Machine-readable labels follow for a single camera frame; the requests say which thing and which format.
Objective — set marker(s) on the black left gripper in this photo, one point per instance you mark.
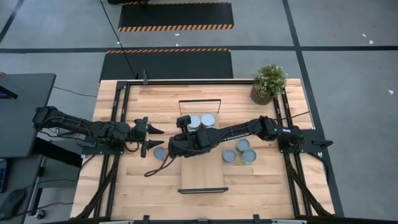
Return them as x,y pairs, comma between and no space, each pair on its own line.
140,130

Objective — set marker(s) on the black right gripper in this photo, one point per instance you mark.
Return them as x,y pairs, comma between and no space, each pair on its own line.
185,143

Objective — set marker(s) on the tomato print tin can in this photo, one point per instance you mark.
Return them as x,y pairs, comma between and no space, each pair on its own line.
195,121

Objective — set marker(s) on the blue rim tin can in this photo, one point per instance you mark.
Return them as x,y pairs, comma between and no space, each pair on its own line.
159,153

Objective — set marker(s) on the green dots tin can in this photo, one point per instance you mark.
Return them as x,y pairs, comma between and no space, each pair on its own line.
207,119

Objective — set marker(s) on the olive rim tin can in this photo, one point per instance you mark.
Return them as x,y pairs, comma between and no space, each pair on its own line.
229,155

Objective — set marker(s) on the corn print tin can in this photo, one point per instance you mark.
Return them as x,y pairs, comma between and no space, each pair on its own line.
242,144

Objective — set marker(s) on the grey lid tin can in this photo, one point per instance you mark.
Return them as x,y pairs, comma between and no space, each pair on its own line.
249,156

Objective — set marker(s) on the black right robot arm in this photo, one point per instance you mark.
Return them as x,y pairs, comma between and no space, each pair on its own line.
242,130

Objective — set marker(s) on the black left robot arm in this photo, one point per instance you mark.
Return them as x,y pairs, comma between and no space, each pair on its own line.
81,126

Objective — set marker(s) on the black hazard stripe mat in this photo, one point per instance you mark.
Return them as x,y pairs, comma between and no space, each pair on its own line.
168,65
175,15

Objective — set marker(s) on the potted green plant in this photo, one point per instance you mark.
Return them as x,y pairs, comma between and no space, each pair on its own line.
269,82

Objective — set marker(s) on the dark grey desk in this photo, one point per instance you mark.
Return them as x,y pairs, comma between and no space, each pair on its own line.
28,118

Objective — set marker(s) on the dark keyboard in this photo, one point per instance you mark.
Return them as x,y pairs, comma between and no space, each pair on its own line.
2,175

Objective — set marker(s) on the black computer mouse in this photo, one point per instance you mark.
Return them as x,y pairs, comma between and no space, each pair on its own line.
12,203

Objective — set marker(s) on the black aluminium table frame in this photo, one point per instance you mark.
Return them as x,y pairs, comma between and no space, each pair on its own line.
202,82

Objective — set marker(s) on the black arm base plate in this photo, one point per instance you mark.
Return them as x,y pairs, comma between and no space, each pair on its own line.
311,137
102,151

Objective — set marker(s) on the wooden shelf black frame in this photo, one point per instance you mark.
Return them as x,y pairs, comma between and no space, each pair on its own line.
202,172

